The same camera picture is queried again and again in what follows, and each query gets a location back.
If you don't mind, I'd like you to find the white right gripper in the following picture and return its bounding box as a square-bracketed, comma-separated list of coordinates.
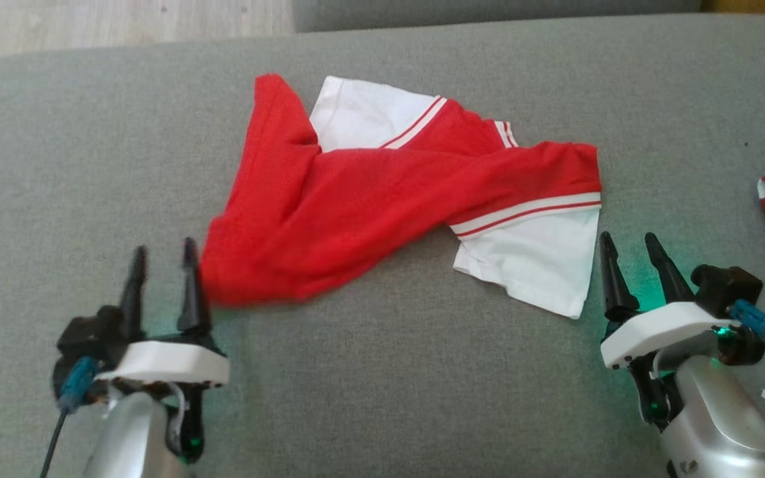
[598, 231, 765, 429]

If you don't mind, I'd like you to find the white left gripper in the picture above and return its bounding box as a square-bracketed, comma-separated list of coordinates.
[94, 237, 230, 465]

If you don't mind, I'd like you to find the red and white t-shirt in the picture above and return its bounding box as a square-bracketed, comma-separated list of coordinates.
[200, 73, 602, 319]

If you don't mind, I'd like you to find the grey fabric sofa seat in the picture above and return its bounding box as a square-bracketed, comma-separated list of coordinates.
[0, 13, 765, 478]

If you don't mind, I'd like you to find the grey fabric sofa side section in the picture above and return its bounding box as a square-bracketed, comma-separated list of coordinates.
[292, 0, 703, 33]

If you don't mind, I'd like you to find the blue right camera connector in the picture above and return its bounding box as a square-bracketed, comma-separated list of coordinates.
[728, 299, 765, 343]

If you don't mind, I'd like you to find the blue camera connector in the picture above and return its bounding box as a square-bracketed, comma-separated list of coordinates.
[58, 357, 100, 414]
[728, 299, 765, 343]

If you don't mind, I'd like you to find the blue left camera connector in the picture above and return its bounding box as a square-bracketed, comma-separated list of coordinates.
[58, 357, 100, 414]

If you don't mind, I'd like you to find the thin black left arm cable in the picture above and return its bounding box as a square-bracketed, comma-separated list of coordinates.
[39, 408, 68, 478]

